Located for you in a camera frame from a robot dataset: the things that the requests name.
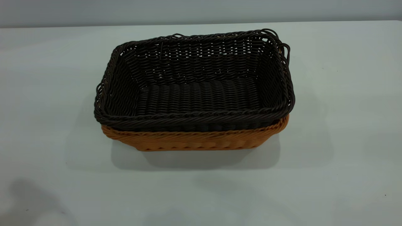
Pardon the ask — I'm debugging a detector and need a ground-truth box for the orange-brown woven wicker basket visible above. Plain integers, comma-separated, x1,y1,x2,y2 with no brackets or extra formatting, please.
100,115,290,152

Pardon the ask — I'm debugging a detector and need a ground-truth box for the dark brown woven wicker basket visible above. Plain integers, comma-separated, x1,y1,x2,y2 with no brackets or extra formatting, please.
94,28,296,132

